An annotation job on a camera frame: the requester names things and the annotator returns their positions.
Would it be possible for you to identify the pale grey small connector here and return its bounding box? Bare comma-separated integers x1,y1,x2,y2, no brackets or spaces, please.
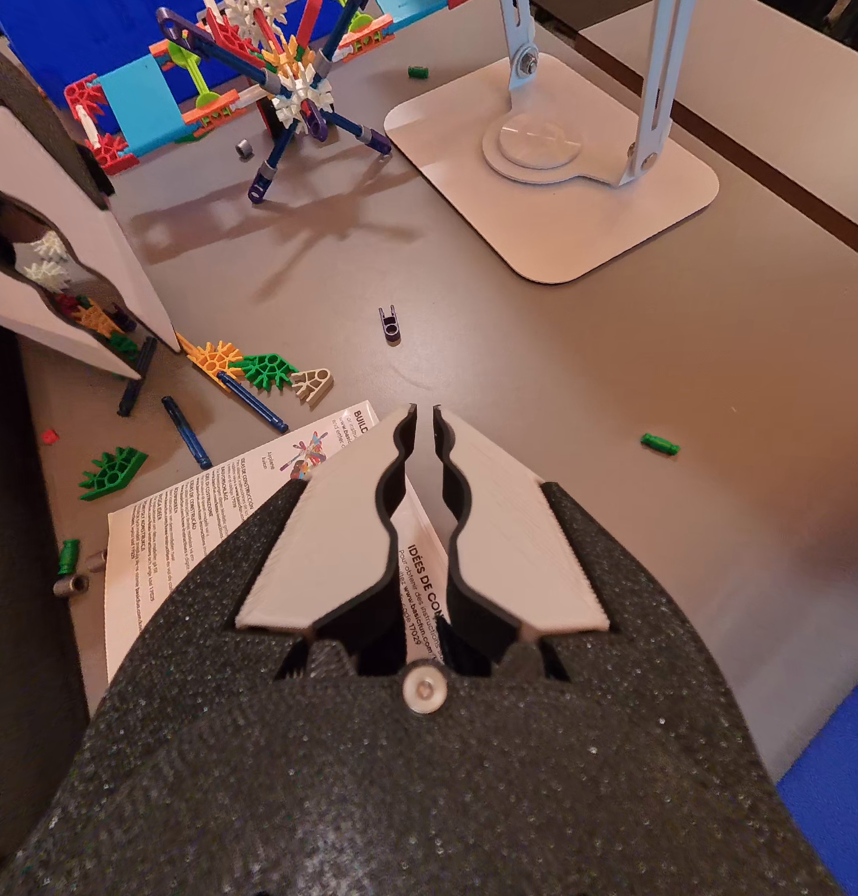
292,367,335,410

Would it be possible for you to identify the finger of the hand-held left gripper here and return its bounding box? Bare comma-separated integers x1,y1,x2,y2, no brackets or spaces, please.
0,105,181,355
0,255,143,381

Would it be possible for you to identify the colourful construction toy model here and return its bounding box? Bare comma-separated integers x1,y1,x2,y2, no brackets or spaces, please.
63,0,465,206

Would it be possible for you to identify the orange fan connector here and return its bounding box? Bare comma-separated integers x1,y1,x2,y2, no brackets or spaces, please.
190,340,245,390

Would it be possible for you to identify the white instruction booklet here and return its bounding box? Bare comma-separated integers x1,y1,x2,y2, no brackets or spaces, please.
105,399,450,688

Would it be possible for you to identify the white metal stand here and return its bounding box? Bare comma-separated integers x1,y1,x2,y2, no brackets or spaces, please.
383,0,721,287

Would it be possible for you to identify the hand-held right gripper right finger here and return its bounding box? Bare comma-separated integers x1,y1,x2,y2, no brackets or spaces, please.
432,405,611,635

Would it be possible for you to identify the blue plastic bin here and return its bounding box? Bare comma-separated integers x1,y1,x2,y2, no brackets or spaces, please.
0,0,262,106
777,661,858,896

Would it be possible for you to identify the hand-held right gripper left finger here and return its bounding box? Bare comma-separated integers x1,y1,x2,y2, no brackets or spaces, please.
234,404,418,635

